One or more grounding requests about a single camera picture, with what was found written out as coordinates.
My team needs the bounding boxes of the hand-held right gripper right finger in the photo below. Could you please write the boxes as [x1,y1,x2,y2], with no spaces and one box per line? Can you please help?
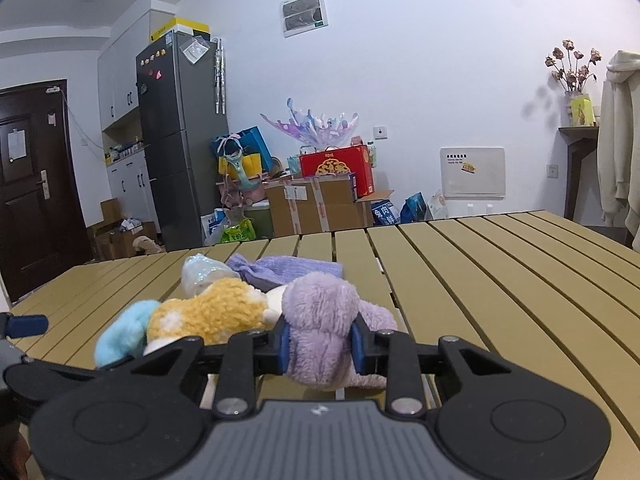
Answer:
[350,319,516,417]

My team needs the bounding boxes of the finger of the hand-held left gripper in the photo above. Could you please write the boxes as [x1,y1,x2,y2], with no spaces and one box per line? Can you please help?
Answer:
[0,312,49,341]

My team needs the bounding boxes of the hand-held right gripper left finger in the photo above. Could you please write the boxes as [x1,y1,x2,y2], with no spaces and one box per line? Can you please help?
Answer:
[131,320,296,418]

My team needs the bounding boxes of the purple plush toy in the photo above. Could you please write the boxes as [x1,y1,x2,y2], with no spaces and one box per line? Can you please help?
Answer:
[280,272,398,391]

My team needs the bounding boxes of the yellow and blue plush toy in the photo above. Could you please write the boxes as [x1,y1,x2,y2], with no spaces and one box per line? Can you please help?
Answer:
[94,279,286,368]

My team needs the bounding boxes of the purple towel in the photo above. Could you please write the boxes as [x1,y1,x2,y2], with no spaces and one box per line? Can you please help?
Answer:
[227,254,343,291]

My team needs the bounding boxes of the clear iridescent plastic wrapper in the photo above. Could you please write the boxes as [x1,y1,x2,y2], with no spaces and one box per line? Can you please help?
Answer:
[181,254,241,297]

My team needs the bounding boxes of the open brown cardboard box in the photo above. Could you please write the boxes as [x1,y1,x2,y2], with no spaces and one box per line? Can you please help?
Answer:
[87,199,158,261]

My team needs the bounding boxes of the green snack bag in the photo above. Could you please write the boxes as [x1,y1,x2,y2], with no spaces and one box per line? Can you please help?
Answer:
[222,220,256,243]

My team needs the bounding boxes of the dark brown door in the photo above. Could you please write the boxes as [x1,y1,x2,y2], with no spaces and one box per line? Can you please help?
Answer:
[0,79,93,303]

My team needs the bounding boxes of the green storage box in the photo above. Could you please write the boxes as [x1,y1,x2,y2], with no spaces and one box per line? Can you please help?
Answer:
[244,200,273,239]

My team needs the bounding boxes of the cardboard box with red tape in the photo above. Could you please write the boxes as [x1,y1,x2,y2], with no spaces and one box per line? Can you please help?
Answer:
[265,180,323,237]
[312,175,381,233]

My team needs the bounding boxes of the blue bag with white label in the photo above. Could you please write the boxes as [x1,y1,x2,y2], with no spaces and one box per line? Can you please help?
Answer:
[372,200,402,227]

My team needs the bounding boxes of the white and blue bag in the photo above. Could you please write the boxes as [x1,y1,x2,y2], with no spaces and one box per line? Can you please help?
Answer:
[201,210,228,246]

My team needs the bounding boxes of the tan fuzzy slipper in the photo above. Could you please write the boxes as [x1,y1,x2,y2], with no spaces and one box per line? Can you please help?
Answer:
[132,236,166,256]

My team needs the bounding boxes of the blue pet food bag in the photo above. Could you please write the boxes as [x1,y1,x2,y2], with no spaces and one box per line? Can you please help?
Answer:
[400,192,427,223]

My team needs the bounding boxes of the khaki folding table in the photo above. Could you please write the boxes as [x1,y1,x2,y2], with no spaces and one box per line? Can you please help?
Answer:
[10,210,640,480]

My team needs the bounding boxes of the pink bag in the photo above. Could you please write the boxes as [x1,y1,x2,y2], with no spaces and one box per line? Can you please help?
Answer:
[216,176,266,209]

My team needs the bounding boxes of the white plastic bag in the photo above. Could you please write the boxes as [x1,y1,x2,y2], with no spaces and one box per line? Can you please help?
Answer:
[427,190,449,220]

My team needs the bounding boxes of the white base cabinet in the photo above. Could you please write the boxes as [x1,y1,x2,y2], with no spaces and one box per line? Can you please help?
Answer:
[106,152,161,233]

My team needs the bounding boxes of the red gift box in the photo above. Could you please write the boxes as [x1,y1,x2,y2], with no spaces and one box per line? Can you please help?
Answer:
[299,145,375,198]

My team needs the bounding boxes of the white paper notice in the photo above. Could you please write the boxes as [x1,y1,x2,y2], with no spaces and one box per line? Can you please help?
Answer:
[7,130,27,162]

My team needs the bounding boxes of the yellow gift bag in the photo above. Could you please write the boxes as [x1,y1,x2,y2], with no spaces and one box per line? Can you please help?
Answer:
[219,154,263,177]

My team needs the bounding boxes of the row of small bottles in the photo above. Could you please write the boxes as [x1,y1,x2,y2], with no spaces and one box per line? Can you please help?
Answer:
[102,139,146,163]

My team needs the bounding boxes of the blue gift bag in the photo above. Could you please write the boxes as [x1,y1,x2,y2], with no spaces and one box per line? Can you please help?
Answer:
[210,126,273,173]

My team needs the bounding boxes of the grey refrigerator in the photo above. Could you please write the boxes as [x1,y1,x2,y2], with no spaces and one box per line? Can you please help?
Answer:
[136,30,230,252]

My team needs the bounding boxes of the iridescent flower-shaped decoration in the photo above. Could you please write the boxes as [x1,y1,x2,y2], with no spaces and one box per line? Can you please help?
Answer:
[260,97,360,153]

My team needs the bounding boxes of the iridescent wrapping roll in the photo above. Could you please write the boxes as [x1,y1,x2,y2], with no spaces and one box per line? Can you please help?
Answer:
[212,37,226,116]

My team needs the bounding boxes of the dark wooden side table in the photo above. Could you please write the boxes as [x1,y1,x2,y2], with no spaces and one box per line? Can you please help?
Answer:
[558,126,601,222]

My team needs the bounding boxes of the clear plastic document sleeve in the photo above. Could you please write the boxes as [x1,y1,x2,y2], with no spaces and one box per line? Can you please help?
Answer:
[180,35,208,64]

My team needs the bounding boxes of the cream hooded garment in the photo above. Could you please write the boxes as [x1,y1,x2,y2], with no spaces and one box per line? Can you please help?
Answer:
[597,51,640,251]

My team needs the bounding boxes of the white electrical panel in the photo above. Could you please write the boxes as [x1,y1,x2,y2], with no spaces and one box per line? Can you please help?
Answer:
[280,0,328,38]

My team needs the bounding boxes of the yellow box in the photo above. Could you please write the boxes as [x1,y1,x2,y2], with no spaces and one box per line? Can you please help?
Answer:
[148,16,211,43]

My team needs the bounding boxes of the dried flower bouquet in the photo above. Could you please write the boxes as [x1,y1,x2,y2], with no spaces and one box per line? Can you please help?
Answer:
[545,39,603,95]

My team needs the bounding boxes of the white wall panel heater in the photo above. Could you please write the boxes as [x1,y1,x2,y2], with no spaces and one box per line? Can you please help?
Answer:
[440,147,506,200]

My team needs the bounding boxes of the white wall cabinet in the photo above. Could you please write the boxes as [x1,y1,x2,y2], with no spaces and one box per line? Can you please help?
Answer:
[97,10,151,133]

